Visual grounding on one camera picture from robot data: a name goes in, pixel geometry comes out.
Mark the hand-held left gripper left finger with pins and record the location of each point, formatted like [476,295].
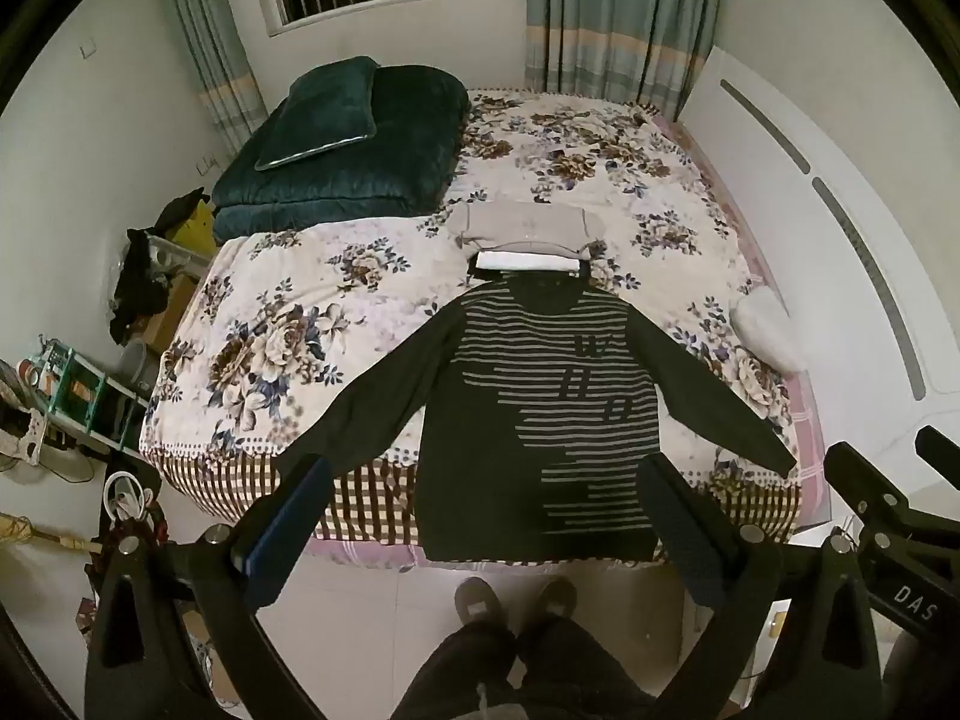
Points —
[289,529]

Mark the dark green quilt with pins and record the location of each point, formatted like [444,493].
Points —
[360,180]

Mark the person's right shoe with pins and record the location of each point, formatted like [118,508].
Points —
[556,596]

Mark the person's left shoe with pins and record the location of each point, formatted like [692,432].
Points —
[480,600]

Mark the dark green pillow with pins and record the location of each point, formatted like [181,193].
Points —
[315,116]

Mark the white headboard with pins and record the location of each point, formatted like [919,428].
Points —
[825,135]

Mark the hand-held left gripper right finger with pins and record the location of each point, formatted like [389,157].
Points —
[684,532]

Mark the wide grey-green curtain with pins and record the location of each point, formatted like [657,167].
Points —
[622,15]

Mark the folded white garment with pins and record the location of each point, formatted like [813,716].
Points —
[525,261]

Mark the floral blanket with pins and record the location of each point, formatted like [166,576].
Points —
[315,277]

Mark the black clothes pile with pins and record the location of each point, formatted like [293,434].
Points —
[139,285]

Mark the yellow box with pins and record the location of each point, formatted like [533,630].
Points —
[199,232]

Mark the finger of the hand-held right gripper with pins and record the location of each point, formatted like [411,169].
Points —
[862,476]
[941,446]

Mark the cardboard box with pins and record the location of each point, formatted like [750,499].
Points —
[169,307]

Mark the grey bucket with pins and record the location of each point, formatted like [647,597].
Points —
[135,367]

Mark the person's shoe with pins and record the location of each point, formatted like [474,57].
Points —
[556,596]
[480,600]

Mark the folded beige garment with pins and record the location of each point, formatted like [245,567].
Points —
[525,225]

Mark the person's dark trousers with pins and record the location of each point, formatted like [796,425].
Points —
[517,675]

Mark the dark striped sweater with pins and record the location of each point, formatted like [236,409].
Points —
[525,480]

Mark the green rack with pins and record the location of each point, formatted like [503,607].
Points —
[75,390]

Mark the white plush pillow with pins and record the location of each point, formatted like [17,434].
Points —
[769,330]

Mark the narrow grey-green curtain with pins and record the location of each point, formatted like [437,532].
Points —
[214,37]

